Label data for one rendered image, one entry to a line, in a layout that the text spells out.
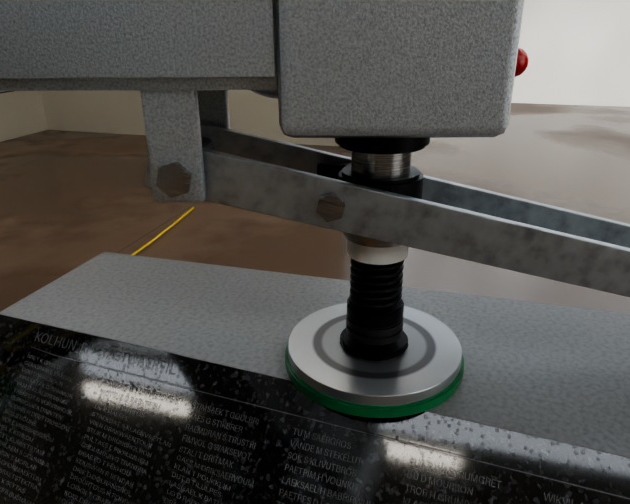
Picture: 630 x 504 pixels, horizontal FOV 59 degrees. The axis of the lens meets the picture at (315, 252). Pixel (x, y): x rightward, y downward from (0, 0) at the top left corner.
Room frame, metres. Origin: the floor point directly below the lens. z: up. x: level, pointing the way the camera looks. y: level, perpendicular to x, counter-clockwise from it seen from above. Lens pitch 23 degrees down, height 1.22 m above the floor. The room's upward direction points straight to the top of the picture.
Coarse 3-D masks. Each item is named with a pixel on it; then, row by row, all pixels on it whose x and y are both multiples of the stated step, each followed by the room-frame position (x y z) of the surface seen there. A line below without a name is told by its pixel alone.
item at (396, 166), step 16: (352, 160) 0.58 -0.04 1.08; (368, 160) 0.56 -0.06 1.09; (384, 160) 0.55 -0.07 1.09; (400, 160) 0.56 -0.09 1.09; (336, 176) 0.62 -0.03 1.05; (352, 176) 0.56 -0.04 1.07; (368, 176) 0.56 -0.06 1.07; (384, 176) 0.56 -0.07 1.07; (400, 176) 0.56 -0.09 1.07; (416, 176) 0.56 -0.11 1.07; (400, 192) 0.54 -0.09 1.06; (416, 192) 0.56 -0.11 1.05; (352, 240) 0.56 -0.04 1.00; (368, 240) 0.55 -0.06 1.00
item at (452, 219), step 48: (240, 144) 0.64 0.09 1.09; (288, 144) 0.64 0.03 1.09; (240, 192) 0.53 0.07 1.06; (288, 192) 0.53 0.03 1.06; (336, 192) 0.53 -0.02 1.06; (384, 192) 0.53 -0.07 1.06; (432, 192) 0.63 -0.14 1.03; (480, 192) 0.63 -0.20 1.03; (384, 240) 0.53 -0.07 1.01; (432, 240) 0.52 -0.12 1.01; (480, 240) 0.52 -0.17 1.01; (528, 240) 0.52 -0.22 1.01; (576, 240) 0.52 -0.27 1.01; (624, 240) 0.63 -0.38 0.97; (624, 288) 0.52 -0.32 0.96
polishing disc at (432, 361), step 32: (320, 320) 0.64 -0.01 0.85; (416, 320) 0.64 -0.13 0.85; (288, 352) 0.57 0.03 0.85; (320, 352) 0.56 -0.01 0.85; (416, 352) 0.56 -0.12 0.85; (448, 352) 0.56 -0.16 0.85; (320, 384) 0.50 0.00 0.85; (352, 384) 0.50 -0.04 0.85; (384, 384) 0.50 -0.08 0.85; (416, 384) 0.50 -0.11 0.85; (448, 384) 0.51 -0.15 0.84
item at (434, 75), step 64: (320, 0) 0.48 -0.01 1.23; (384, 0) 0.48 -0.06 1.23; (448, 0) 0.48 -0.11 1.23; (512, 0) 0.47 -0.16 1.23; (320, 64) 0.48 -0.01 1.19; (384, 64) 0.48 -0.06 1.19; (448, 64) 0.48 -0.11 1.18; (512, 64) 0.48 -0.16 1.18; (320, 128) 0.48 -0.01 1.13; (384, 128) 0.48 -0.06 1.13; (448, 128) 0.48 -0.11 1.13
